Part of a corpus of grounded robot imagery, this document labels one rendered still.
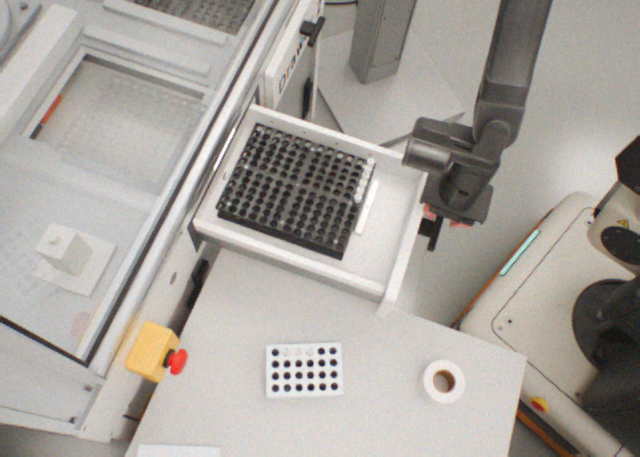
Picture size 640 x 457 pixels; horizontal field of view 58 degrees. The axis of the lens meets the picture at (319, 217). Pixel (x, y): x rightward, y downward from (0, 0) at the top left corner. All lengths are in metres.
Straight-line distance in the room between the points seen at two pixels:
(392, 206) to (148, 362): 0.48
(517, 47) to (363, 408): 0.61
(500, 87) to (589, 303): 1.09
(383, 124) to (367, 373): 1.23
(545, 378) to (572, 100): 1.18
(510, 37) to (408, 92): 1.46
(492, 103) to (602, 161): 1.59
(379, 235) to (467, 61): 1.46
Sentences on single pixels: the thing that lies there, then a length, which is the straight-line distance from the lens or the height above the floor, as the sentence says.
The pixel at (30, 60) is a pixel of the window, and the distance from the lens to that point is 0.50.
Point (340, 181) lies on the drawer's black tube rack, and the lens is 0.97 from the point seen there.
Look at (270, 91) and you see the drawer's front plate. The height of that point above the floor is 0.88.
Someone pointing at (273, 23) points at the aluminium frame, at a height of 0.99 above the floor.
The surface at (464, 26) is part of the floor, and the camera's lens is 2.49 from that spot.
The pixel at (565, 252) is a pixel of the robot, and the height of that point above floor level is 0.28.
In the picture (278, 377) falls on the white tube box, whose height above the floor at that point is 0.76.
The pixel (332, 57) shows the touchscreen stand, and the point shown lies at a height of 0.04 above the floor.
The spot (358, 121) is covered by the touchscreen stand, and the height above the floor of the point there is 0.04.
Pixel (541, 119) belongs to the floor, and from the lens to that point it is 2.32.
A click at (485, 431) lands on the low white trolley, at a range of 1.05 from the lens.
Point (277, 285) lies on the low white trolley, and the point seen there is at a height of 0.76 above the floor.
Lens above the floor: 1.75
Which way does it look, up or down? 66 degrees down
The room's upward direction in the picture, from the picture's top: 8 degrees clockwise
